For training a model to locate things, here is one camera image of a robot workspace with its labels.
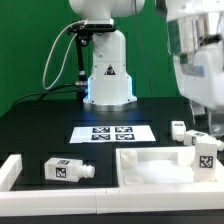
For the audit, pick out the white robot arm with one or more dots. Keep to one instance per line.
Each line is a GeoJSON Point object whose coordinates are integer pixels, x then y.
{"type": "Point", "coordinates": [134, 41]}

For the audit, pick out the white square tabletop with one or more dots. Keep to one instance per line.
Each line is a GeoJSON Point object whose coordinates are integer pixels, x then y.
{"type": "Point", "coordinates": [158, 167]}

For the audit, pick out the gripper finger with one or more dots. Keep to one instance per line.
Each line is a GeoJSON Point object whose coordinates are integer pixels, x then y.
{"type": "Point", "coordinates": [216, 123]}
{"type": "Point", "coordinates": [196, 108]}

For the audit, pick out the black camera on stand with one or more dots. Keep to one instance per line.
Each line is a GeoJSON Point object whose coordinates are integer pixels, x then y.
{"type": "Point", "coordinates": [84, 32]}

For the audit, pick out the white flat tag plate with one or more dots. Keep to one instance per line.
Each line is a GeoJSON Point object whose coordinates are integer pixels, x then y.
{"type": "Point", "coordinates": [96, 134]}

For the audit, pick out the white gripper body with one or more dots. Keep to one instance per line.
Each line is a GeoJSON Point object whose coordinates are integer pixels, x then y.
{"type": "Point", "coordinates": [202, 80]}

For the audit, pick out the white U-shaped fence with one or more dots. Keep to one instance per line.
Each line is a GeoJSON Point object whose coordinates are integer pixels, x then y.
{"type": "Point", "coordinates": [150, 198]}

